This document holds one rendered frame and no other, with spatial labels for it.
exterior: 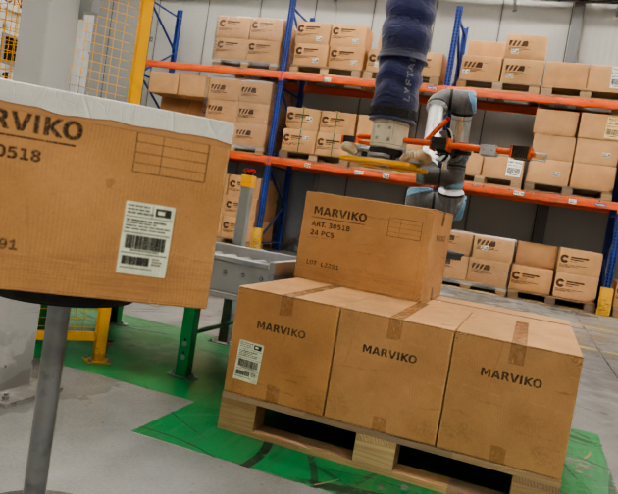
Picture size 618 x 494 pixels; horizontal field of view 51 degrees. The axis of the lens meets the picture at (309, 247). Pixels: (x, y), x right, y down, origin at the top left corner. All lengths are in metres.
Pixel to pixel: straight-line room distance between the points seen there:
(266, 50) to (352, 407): 9.38
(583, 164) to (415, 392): 8.16
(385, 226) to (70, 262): 1.73
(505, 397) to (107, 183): 1.44
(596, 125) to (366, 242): 7.66
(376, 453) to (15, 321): 1.40
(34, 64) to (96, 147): 1.28
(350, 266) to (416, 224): 0.35
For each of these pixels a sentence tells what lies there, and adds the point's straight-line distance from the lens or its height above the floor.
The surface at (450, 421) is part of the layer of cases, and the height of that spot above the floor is 0.24.
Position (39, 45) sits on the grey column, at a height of 1.29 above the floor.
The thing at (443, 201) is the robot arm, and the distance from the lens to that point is 3.78.
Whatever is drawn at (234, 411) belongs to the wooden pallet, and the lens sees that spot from 2.51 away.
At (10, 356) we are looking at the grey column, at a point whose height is 0.15.
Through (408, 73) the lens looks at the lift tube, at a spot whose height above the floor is 1.53.
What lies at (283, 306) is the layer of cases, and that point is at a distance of 2.36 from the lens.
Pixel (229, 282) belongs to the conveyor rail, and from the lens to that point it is 2.95.
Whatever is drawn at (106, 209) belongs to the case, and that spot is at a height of 0.80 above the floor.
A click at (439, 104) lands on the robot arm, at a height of 1.52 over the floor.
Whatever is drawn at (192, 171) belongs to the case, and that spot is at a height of 0.91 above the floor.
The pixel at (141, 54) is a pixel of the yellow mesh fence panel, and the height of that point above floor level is 1.44.
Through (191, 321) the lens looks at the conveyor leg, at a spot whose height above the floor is 0.27.
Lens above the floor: 0.87
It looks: 3 degrees down
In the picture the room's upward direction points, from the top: 9 degrees clockwise
